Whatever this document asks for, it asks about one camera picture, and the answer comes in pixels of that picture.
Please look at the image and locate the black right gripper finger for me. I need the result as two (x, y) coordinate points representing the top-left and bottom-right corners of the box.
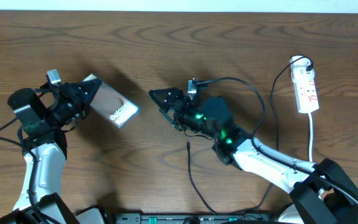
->
(159, 108), (179, 129)
(149, 88), (184, 113)

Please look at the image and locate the black USB charging cable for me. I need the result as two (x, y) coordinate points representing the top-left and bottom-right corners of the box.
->
(186, 55), (314, 216)

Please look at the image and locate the bronze Galaxy smartphone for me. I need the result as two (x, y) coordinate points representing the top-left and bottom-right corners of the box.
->
(83, 74), (139, 129)

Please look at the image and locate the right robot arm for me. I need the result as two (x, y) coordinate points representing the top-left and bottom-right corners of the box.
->
(149, 88), (358, 223)

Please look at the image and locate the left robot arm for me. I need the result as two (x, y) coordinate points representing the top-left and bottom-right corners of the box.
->
(0, 79), (106, 223)

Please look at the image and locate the white USB charger adapter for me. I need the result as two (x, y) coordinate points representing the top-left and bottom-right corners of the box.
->
(290, 55), (314, 77)

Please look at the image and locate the white power strip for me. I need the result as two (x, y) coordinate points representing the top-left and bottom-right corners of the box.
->
(291, 67), (319, 114)

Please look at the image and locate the black right camera cable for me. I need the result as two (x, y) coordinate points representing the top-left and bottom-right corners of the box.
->
(194, 77), (358, 224)

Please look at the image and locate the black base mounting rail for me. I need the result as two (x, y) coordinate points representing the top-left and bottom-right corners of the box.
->
(114, 213), (275, 224)

